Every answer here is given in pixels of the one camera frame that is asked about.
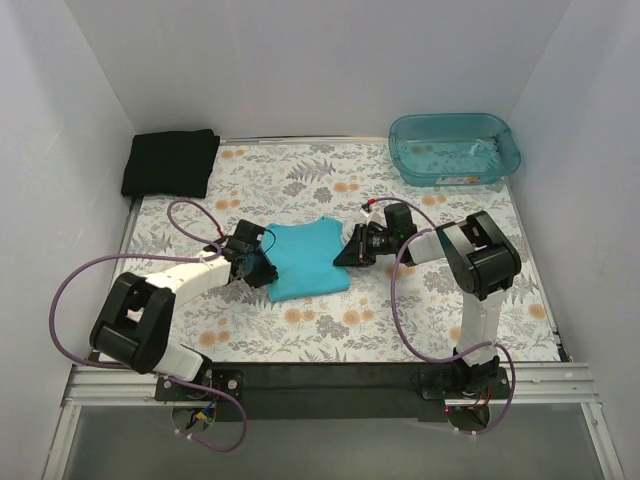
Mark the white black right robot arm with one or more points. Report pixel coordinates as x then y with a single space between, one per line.
484 264

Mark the turquoise t-shirt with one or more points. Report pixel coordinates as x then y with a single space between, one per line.
303 256

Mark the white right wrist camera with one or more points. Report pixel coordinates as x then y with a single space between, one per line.
372 214

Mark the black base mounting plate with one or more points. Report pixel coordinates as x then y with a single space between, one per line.
319 391

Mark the teal transparent plastic bin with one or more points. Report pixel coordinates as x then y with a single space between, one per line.
452 149

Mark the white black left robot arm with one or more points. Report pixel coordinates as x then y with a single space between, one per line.
134 324

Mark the aluminium frame rail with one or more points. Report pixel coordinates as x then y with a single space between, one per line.
123 425

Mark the folded black t-shirt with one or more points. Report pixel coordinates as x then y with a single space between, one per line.
173 163

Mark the floral patterned table mat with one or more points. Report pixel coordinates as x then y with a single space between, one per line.
297 183

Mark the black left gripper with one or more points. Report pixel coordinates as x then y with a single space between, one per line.
261 270

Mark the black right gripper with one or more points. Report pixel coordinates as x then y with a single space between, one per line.
364 245

